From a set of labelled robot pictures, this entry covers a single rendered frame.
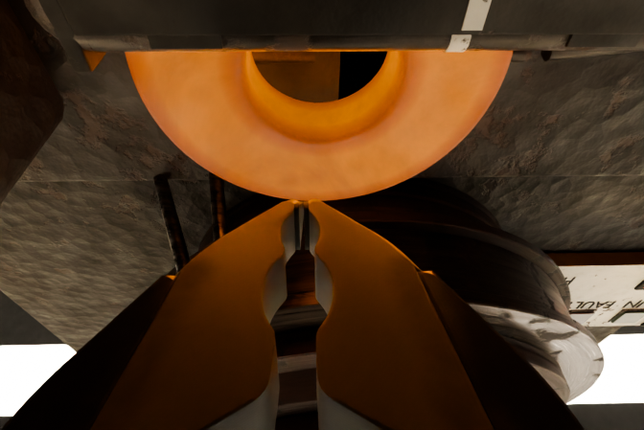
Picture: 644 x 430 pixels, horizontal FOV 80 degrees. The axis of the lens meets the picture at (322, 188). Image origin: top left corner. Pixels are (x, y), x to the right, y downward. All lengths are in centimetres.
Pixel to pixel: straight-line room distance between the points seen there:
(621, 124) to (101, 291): 61
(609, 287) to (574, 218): 16
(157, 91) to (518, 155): 25
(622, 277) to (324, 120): 51
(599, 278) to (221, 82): 54
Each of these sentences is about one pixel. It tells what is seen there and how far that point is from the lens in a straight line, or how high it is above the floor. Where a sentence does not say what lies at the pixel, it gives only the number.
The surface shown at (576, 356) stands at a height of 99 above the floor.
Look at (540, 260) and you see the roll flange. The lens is 39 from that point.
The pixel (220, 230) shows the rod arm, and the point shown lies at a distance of 27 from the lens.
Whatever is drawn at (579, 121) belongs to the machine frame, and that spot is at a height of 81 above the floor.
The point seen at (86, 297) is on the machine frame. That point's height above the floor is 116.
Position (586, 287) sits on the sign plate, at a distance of 63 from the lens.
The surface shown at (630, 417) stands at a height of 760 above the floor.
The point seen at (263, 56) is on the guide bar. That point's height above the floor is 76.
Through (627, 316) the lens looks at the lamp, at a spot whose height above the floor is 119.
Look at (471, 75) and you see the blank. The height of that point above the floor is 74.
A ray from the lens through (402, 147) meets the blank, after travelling 19.
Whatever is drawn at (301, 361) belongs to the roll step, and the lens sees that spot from 30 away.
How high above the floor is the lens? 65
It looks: 47 degrees up
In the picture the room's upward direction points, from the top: 179 degrees counter-clockwise
